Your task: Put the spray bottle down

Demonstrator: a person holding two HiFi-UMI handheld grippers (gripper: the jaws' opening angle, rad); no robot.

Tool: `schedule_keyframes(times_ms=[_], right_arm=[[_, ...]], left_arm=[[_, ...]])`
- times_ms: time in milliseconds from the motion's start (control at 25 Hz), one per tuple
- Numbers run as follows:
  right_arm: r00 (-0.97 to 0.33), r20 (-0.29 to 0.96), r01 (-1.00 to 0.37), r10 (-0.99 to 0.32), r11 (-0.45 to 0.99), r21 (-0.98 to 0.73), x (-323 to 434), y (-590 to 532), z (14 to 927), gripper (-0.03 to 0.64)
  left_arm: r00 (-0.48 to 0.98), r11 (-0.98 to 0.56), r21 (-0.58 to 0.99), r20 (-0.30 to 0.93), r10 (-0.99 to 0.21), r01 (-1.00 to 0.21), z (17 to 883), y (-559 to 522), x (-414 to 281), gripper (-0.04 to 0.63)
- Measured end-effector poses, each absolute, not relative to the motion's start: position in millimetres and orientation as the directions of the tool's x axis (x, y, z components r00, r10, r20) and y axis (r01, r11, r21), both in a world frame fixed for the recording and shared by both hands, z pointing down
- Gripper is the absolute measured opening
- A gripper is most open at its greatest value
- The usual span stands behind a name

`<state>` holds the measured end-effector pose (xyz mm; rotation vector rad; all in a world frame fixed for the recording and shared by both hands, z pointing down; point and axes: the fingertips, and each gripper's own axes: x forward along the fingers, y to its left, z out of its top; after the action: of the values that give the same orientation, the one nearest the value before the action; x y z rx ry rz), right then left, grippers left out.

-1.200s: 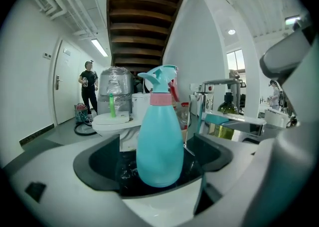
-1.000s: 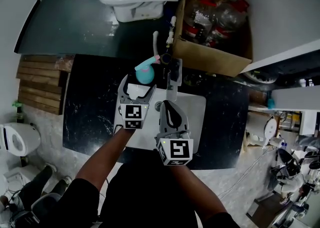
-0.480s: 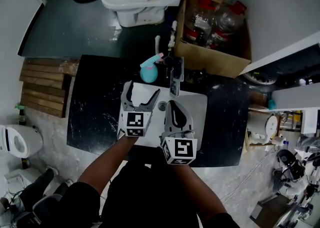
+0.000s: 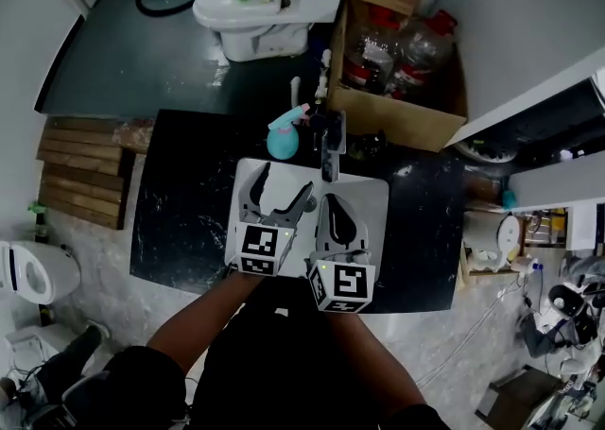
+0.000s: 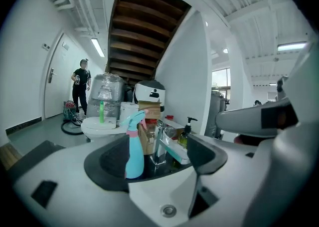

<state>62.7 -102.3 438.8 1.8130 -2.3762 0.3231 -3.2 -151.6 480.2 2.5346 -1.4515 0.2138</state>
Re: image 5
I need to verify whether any window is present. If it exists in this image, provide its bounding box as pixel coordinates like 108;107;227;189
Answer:
211;67;232;90

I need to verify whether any white toilet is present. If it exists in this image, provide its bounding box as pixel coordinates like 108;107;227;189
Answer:
80;102;140;144

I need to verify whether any white door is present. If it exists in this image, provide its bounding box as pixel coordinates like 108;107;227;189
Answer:
43;32;75;119

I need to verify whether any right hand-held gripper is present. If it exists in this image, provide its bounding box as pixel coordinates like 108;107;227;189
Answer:
215;38;319;137

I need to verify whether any dark green pump bottle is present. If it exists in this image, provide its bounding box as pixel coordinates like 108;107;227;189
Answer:
177;116;199;149

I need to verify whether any chrome faucet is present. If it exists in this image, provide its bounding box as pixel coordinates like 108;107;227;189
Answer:
150;119;192;166

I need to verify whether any grey cylinder machine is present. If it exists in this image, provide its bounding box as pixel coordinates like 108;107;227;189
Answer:
206;90;229;139

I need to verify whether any brown cardboard box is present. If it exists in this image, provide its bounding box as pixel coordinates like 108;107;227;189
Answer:
138;100;162;120

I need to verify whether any metal door handle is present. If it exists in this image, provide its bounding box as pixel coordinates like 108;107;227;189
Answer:
48;67;57;84

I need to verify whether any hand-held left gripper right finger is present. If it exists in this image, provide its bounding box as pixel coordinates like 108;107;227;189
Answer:
186;110;319;227

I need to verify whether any teal spray bottle pink collar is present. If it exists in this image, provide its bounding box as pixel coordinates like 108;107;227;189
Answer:
120;110;151;180

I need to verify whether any plastic-wrapped appliance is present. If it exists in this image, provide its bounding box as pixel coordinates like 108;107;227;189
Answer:
88;73;126;119

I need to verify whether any red vacuum cleaner with hose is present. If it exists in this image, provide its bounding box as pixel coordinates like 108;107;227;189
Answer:
60;100;85;136

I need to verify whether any long ceiling light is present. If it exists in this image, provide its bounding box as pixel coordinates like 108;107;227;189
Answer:
90;37;106;58
277;42;308;52

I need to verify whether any white appliance with black band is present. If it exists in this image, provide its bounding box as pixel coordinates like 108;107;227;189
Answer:
134;79;167;112

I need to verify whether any wooden staircase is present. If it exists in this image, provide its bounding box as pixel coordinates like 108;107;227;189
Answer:
104;0;192;86

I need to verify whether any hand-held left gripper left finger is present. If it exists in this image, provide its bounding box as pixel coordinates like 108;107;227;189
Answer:
11;134;145;227

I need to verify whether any wooden pallet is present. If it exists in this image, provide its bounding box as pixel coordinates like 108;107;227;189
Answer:
0;143;23;171

